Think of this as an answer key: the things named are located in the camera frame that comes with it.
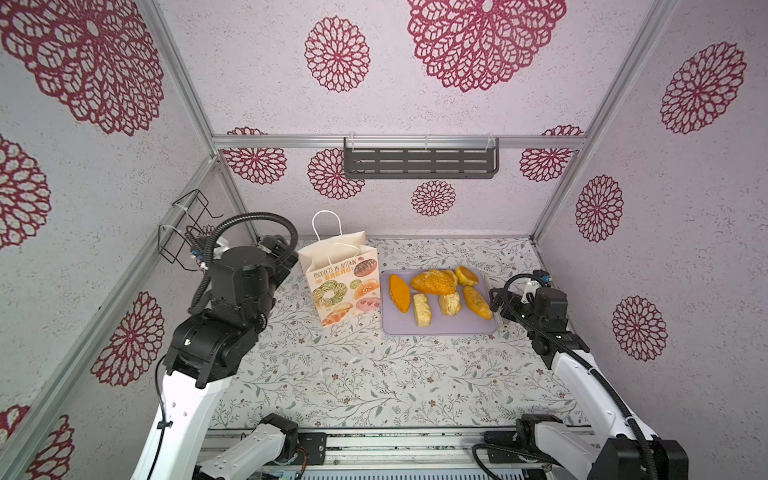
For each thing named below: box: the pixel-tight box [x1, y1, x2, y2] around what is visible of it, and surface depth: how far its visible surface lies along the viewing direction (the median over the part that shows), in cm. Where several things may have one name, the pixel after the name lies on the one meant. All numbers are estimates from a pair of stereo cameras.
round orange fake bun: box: [455, 266, 479, 287], surface depth 105 cm
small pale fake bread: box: [440, 292, 462, 317], surface depth 96 cm
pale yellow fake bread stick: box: [413, 293, 432, 327], surface depth 96 cm
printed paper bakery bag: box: [298, 210, 381, 327], surface depth 87 cm
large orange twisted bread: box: [411, 269, 458, 296], surface depth 97 cm
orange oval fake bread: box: [390, 274, 411, 314], surface depth 102 cm
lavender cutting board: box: [381, 270, 497, 334], surface depth 98 cm
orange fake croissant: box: [463, 286, 493, 320], surface depth 100 cm
